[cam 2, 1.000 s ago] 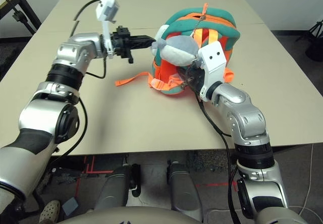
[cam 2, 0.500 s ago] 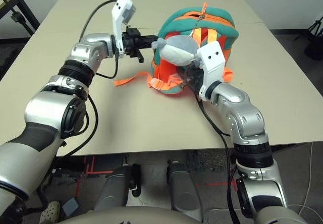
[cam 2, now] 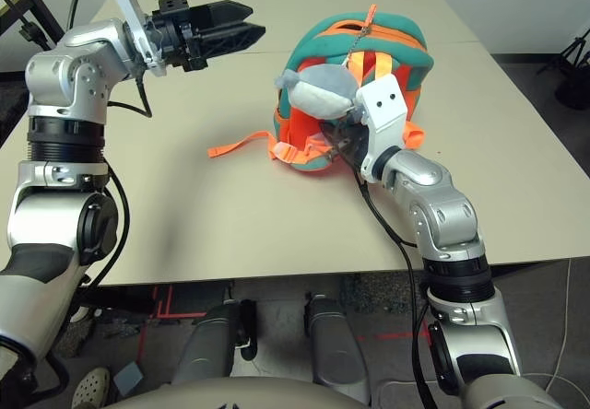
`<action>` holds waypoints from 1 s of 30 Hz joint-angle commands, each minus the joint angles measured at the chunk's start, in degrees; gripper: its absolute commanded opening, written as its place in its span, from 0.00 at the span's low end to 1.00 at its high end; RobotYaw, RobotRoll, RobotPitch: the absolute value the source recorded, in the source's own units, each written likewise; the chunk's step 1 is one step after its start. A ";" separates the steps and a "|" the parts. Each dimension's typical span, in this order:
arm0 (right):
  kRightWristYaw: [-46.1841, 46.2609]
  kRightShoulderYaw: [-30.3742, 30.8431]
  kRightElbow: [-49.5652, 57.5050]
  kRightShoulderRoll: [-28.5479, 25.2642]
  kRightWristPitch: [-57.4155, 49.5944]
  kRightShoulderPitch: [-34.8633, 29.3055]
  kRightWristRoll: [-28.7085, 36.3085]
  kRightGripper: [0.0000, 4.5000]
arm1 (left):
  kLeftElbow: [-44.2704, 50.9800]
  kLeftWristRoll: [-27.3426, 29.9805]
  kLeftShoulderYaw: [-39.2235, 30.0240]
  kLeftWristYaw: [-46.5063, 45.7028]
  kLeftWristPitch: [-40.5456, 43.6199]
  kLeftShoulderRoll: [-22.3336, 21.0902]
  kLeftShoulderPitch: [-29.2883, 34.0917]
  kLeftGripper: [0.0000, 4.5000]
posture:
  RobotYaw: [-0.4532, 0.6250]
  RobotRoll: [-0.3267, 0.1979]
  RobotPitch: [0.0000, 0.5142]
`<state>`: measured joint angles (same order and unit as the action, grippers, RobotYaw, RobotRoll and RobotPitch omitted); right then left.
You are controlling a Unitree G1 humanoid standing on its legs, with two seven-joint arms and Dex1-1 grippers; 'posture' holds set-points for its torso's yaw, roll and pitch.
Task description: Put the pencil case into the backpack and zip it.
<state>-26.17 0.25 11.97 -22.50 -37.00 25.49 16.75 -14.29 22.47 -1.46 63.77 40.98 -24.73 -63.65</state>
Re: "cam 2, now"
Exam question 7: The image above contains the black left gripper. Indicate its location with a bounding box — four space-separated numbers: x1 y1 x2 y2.
146 0 267 74

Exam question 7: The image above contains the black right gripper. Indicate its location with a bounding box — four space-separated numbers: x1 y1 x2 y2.
319 121 372 170

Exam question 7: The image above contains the grey plush toy pendant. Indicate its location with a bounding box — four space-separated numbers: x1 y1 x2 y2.
275 64 360 119

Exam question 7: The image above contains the orange and teal backpack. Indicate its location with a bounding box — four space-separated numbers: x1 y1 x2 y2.
206 4 435 175

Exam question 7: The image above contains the black rod with clamp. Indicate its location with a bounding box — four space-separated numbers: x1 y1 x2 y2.
0 0 45 44

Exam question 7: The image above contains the grey right robot leg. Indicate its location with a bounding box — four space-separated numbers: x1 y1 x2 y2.
303 292 372 403

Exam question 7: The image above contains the grey robot leg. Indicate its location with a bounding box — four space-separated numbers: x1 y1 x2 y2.
303 292 372 403
172 298 259 385

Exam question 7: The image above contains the grey left robot leg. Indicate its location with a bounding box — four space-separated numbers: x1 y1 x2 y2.
172 298 259 385

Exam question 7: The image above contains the black tripod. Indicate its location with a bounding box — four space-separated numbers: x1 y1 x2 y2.
537 29 590 111

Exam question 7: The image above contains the beige robot torso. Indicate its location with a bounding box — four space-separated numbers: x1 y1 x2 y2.
100 376 462 409

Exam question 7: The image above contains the grey square pad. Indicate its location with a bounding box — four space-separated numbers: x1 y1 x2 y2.
112 360 145 396

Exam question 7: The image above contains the white perforated shoe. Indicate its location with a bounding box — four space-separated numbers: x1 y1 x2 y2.
71 366 112 409

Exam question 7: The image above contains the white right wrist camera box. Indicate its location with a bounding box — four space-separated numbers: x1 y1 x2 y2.
354 76 410 183

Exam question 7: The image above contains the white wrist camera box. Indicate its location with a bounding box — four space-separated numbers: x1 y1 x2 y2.
106 0 168 78
354 76 410 183

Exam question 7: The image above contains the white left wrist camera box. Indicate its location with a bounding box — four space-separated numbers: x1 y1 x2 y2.
106 0 168 78

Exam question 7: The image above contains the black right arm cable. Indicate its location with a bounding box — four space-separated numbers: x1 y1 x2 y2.
352 169 443 409

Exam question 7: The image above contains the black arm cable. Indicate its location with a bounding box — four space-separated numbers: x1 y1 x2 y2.
352 169 443 409
27 0 153 405

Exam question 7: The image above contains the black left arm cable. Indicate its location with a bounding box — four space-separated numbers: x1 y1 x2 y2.
27 0 153 405

